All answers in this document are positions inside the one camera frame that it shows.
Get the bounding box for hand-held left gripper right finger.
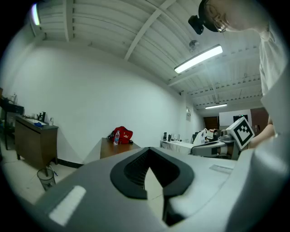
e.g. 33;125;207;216
149;147;237;227

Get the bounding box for black monitor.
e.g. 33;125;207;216
233;115;249;124

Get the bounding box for thin-framed eyeglasses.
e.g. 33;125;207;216
212;4;227;33

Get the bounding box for long ceiling light tube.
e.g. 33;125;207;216
205;103;228;110
174;44;224;74
31;3;41;26

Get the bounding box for brown wooden table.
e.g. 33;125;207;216
99;137;142;160

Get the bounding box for white desk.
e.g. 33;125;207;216
159;139;194;155

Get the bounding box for person's head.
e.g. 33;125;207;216
205;0;271;33

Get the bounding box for white plastic bag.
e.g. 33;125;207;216
193;128;210;146

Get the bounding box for brown wooden sink cabinet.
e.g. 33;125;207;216
14;114;59;171

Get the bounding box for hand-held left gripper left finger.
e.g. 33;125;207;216
36;147;167;232

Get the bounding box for black mesh waste bin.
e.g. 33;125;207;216
37;168;57;192

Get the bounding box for black head-mounted camera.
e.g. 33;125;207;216
188;0;219;35

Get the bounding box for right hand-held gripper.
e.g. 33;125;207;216
191;116;256;160

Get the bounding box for black metal shelf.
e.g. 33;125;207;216
0;96;24;150

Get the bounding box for red sports bag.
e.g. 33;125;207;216
108;126;134;145

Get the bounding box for person's right forearm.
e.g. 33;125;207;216
248;117;276;149

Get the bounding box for person's white shirt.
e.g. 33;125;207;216
259;21;290;136

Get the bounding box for brown wooden door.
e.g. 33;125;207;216
250;107;270;137

